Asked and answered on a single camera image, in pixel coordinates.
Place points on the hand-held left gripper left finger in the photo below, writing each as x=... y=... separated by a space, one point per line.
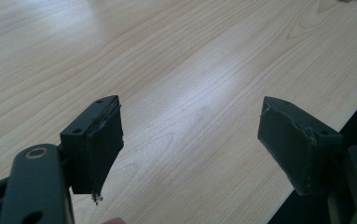
x=92 y=149

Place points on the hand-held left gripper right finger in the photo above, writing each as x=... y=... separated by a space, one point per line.
x=294 y=146

